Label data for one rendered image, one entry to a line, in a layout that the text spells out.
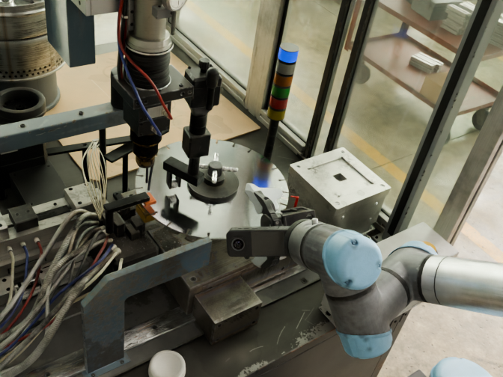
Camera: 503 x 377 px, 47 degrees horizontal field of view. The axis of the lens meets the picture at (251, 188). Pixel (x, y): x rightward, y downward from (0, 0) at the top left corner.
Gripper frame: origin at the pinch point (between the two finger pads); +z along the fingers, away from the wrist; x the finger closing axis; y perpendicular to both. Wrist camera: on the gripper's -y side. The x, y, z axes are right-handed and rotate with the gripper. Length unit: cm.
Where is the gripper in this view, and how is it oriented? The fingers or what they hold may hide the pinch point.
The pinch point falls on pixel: (247, 224)
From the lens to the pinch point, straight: 110.1
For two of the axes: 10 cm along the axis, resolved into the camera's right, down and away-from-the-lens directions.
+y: 9.2, -1.4, 3.7
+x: -0.9, -9.8, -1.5
